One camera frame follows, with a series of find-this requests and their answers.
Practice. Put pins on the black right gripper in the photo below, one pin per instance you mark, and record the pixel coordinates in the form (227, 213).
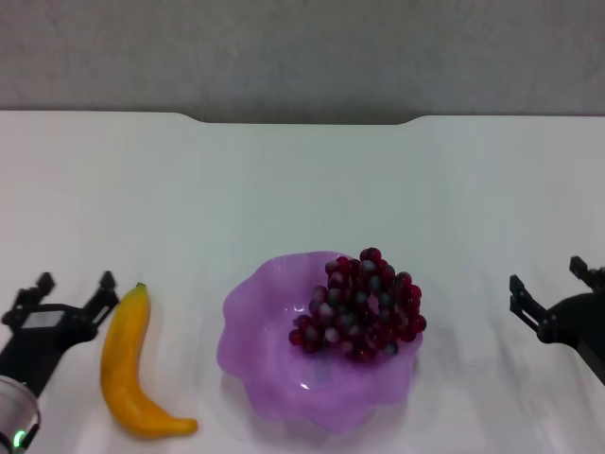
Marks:
(576, 321)

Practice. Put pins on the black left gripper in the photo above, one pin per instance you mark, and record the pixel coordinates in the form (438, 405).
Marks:
(47, 331)

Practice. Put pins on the yellow banana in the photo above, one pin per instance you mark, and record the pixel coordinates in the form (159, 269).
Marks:
(124, 350)

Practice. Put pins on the dark red grape bunch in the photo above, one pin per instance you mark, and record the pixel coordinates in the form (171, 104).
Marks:
(364, 307)

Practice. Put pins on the purple translucent wavy bowl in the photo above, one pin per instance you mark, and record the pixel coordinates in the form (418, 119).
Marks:
(264, 359)

